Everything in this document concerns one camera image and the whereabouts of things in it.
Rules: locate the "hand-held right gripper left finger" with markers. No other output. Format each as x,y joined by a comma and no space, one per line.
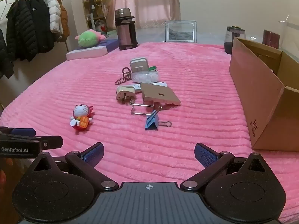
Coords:
93,154

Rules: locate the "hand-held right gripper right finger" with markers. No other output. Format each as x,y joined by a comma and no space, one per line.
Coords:
205,155

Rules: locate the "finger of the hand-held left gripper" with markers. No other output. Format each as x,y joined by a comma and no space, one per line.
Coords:
23,131
52,142

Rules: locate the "beige power plug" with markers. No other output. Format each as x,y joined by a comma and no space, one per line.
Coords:
123,91

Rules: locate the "white remote control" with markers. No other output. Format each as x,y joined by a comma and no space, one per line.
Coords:
137,88

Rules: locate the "brown cardboard box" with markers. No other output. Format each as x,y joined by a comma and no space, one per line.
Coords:
257,93

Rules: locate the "white square device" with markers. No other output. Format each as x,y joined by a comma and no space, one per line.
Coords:
139,64

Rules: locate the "small green-capped bottle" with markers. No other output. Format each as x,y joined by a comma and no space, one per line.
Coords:
152,69

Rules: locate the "cat figurine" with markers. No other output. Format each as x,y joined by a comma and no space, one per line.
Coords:
80,112

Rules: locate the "blue binder clip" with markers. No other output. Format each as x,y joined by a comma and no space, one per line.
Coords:
151,121

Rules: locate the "pink ribbed blanket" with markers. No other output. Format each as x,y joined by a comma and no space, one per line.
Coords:
198,86

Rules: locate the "large beige binder clip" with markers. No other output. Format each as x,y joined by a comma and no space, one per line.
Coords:
158,94

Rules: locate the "brown hair claw clip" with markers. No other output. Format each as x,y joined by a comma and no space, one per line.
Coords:
120,81

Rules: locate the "clear bag of floss picks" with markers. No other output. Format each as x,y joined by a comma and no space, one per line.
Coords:
144,77

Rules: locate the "white flat box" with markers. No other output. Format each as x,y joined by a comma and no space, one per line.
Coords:
86,53

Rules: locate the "green and pink plush toy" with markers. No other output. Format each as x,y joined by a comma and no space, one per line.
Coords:
88,38

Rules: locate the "dark glass jar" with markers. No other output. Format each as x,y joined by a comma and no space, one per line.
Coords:
231,44

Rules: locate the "brown jacket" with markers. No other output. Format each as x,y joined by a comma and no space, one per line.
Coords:
65,23

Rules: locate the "clear plastic sheet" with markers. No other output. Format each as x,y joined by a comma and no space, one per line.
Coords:
210,37

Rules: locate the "white puffer jacket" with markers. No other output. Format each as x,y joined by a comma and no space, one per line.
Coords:
55,11

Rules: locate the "framed landscape picture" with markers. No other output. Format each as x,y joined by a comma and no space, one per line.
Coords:
181,32

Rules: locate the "steel thermos flask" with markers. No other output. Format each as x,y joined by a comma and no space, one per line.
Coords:
125,32

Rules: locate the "brown container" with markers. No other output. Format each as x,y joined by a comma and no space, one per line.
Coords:
271,39

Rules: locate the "clear plastic bin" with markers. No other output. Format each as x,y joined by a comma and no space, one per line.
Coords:
292,35

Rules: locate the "pink curtain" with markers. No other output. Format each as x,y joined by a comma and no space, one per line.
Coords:
151,2

